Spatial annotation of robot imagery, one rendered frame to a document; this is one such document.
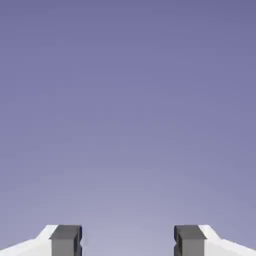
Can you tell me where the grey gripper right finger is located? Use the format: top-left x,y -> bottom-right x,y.
173,224 -> 256,256

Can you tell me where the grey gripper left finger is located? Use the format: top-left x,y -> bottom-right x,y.
0,224 -> 83,256

